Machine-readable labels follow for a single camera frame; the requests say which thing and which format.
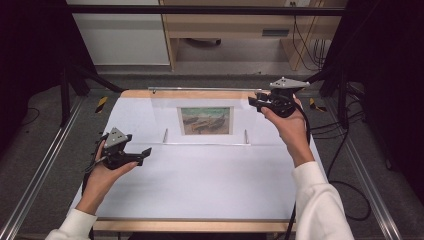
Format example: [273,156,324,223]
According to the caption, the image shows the yellow-handled tool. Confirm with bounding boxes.
[95,96,109,114]
[308,97,328,113]

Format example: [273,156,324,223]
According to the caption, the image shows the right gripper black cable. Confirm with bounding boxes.
[284,101,312,240]

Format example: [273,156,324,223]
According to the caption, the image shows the wooden cabinet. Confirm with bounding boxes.
[159,0,348,72]

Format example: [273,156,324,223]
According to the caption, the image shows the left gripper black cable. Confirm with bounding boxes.
[81,134,110,195]

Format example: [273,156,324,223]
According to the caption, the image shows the yellow-handled tool right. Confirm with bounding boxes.
[308,97,328,113]

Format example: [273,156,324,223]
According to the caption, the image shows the white table mat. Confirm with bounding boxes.
[71,96,329,221]

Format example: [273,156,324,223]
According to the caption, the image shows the dark curtain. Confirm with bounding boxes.
[0,0,98,154]
[328,0,424,204]

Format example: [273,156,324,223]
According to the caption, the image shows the black metal stand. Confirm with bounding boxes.
[59,61,125,128]
[303,61,351,130]

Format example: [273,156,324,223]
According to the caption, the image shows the aluminium floor rail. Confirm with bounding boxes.
[344,131,404,240]
[0,95,85,240]

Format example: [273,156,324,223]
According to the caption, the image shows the painting print card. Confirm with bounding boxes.
[177,106,235,136]

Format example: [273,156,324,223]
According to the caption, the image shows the black horizontal bar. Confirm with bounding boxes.
[66,4,346,17]

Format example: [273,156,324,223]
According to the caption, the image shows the person's right hand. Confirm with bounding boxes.
[260,95,312,165]

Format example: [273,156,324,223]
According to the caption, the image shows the person's left hand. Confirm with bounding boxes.
[82,141,139,198]

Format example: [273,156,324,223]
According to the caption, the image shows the clear acrylic picture frame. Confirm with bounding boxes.
[148,86,268,147]

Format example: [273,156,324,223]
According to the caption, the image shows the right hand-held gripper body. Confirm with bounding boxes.
[265,77,311,119]

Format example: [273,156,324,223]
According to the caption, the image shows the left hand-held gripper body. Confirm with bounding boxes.
[99,127,136,171]

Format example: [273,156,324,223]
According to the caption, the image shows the hanging black cable bundle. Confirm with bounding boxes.
[291,3,332,72]

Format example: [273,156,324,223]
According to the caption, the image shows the looped black floor cable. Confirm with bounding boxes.
[326,128,373,222]

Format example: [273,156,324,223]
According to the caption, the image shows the white cabinet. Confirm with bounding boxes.
[65,0,171,67]

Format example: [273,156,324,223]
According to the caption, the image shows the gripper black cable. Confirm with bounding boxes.
[81,134,110,195]
[284,101,312,240]

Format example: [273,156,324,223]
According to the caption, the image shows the yellow-handled tool left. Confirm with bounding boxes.
[95,96,109,114]

